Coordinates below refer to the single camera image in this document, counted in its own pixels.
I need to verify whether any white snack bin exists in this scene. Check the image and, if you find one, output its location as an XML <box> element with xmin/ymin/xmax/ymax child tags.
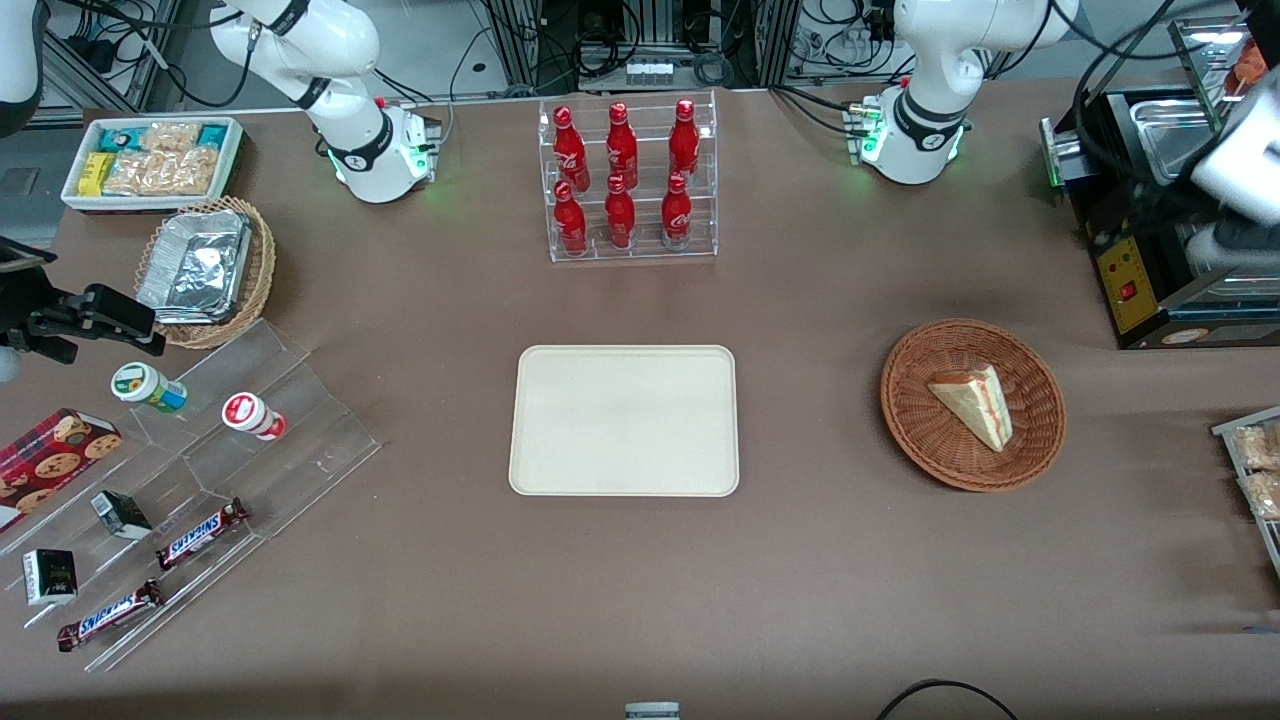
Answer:
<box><xmin>60</xmin><ymin>116</ymin><xmax>247</xmax><ymax>215</ymax></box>

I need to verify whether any black food warmer case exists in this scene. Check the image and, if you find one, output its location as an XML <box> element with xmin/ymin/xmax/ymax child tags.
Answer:
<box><xmin>1039</xmin><ymin>14</ymin><xmax>1280</xmax><ymax>351</ymax></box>

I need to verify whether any clear acrylic bottle rack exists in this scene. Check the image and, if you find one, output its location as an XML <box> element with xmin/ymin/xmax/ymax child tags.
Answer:
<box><xmin>538</xmin><ymin>90</ymin><xmax>720</xmax><ymax>265</ymax></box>

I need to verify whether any steel warmer pan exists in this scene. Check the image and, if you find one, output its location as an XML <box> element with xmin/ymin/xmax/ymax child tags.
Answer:
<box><xmin>1129</xmin><ymin>96</ymin><xmax>1223</xmax><ymax>185</ymax></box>

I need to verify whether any beige plastic tray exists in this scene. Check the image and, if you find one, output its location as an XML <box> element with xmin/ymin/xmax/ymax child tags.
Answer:
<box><xmin>509</xmin><ymin>345</ymin><xmax>741</xmax><ymax>498</ymax></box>

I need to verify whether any red label yogurt cup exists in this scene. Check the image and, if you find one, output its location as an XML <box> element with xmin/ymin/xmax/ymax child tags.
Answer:
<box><xmin>221</xmin><ymin>392</ymin><xmax>288</xmax><ymax>443</ymax></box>

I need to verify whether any clear cracker pack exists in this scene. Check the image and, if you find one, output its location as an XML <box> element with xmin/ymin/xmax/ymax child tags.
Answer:
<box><xmin>140</xmin><ymin>122</ymin><xmax>202</xmax><ymax>154</ymax></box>
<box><xmin>160</xmin><ymin>147</ymin><xmax>222</xmax><ymax>197</ymax></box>
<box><xmin>104</xmin><ymin>150</ymin><xmax>167</xmax><ymax>197</ymax></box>

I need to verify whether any red cola bottle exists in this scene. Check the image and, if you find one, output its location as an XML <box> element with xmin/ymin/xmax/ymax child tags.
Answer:
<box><xmin>604</xmin><ymin>175</ymin><xmax>637</xmax><ymax>251</ymax></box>
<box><xmin>661</xmin><ymin>172</ymin><xmax>694</xmax><ymax>250</ymax></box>
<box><xmin>606</xmin><ymin>102</ymin><xmax>639</xmax><ymax>187</ymax></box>
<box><xmin>669</xmin><ymin>98</ymin><xmax>701</xmax><ymax>181</ymax></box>
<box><xmin>553</xmin><ymin>180</ymin><xmax>589</xmax><ymax>257</ymax></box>
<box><xmin>553</xmin><ymin>106</ymin><xmax>591</xmax><ymax>193</ymax></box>

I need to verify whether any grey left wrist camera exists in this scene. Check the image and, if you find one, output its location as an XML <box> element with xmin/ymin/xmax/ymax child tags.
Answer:
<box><xmin>1185</xmin><ymin>214</ymin><xmax>1280</xmax><ymax>273</ymax></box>

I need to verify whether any snickers chocolate bar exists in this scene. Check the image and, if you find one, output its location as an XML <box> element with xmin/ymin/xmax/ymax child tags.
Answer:
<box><xmin>56</xmin><ymin>579</ymin><xmax>166</xmax><ymax>653</ymax></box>
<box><xmin>155</xmin><ymin>497</ymin><xmax>251</xmax><ymax>572</ymax></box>

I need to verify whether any small black white box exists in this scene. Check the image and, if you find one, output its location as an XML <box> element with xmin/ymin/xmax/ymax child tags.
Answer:
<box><xmin>22</xmin><ymin>548</ymin><xmax>79</xmax><ymax>608</ymax></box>

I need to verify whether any silver foil container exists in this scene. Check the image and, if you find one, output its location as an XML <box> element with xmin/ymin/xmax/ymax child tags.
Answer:
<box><xmin>136</xmin><ymin>210</ymin><xmax>254</xmax><ymax>327</ymax></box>

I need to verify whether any red cookie box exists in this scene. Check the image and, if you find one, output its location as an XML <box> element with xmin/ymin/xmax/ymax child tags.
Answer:
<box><xmin>0</xmin><ymin>407</ymin><xmax>125</xmax><ymax>535</ymax></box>

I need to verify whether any triangular sandwich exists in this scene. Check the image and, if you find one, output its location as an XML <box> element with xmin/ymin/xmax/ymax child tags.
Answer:
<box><xmin>927</xmin><ymin>364</ymin><xmax>1014</xmax><ymax>453</ymax></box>

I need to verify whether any clear pastry pack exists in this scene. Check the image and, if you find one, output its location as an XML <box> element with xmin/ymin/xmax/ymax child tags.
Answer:
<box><xmin>1231</xmin><ymin>423</ymin><xmax>1280</xmax><ymax>472</ymax></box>
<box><xmin>1240</xmin><ymin>471</ymin><xmax>1280</xmax><ymax>522</ymax></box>

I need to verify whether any grey metal tray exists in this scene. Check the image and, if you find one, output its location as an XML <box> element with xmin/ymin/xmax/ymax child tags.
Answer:
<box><xmin>1211</xmin><ymin>405</ymin><xmax>1280</xmax><ymax>580</ymax></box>

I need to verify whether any clear acrylic stepped display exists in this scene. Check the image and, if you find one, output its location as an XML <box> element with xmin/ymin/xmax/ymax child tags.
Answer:
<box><xmin>0</xmin><ymin>319</ymin><xmax>383</xmax><ymax>674</ymax></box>

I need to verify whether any black cable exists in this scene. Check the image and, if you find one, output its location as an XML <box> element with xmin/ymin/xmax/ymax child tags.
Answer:
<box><xmin>877</xmin><ymin>679</ymin><xmax>1020</xmax><ymax>720</ymax></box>

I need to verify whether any brown wicker basket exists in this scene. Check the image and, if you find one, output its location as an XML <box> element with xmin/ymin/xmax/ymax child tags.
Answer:
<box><xmin>880</xmin><ymin>318</ymin><xmax>1068</xmax><ymax>493</ymax></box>

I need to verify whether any light wicker basket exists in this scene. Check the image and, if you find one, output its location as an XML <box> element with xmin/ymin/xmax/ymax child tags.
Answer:
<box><xmin>134</xmin><ymin>196</ymin><xmax>278</xmax><ymax>350</ymax></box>

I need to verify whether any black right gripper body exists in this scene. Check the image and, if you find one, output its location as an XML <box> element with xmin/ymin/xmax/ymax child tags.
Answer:
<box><xmin>0</xmin><ymin>270</ymin><xmax>81</xmax><ymax>365</ymax></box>

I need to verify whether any green label yogurt cup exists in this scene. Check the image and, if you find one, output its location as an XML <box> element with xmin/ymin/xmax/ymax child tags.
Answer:
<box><xmin>110</xmin><ymin>362</ymin><xmax>189</xmax><ymax>415</ymax></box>

